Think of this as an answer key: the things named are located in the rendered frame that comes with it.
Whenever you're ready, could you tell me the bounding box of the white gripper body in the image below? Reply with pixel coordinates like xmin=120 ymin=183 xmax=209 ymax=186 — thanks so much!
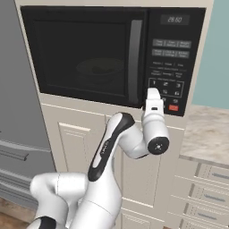
xmin=145 ymin=87 xmax=163 ymax=104

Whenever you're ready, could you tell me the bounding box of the black microwave oven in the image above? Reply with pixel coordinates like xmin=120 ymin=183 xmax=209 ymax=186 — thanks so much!
xmin=20 ymin=5 xmax=207 ymax=117

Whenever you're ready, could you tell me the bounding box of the dark bowl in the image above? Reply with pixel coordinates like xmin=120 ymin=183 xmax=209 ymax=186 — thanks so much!
xmin=75 ymin=57 xmax=125 ymax=78

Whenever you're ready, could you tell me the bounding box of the black microwave door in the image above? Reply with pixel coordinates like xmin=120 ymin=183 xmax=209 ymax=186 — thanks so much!
xmin=20 ymin=6 xmax=149 ymax=109

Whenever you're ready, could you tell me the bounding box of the cream cupboard door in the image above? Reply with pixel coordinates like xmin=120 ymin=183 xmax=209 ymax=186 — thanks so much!
xmin=41 ymin=103 xmax=107 ymax=186
xmin=105 ymin=114 xmax=186 ymax=210

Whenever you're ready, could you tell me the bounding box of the cream drawer front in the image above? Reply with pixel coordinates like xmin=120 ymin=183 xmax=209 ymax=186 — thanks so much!
xmin=182 ymin=202 xmax=229 ymax=224
xmin=195 ymin=162 xmax=229 ymax=183
xmin=178 ymin=218 xmax=229 ymax=229
xmin=117 ymin=208 xmax=168 ymax=229
xmin=188 ymin=182 xmax=229 ymax=206

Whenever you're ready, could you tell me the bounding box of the grey fridge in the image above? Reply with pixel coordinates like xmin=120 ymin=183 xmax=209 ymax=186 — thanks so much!
xmin=0 ymin=0 xmax=58 ymax=210

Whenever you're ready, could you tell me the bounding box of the grey microwave door handle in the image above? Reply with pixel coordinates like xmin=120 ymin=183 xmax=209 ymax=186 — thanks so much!
xmin=127 ymin=19 xmax=144 ymax=106

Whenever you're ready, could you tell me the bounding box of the grey drawer handle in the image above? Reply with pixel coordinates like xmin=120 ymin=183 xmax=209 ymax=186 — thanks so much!
xmin=203 ymin=193 xmax=226 ymax=203
xmin=197 ymin=211 xmax=218 ymax=221
xmin=211 ymin=172 xmax=229 ymax=181

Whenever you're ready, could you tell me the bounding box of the grey fridge handle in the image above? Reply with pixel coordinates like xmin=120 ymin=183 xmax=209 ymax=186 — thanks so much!
xmin=0 ymin=148 xmax=30 ymax=162

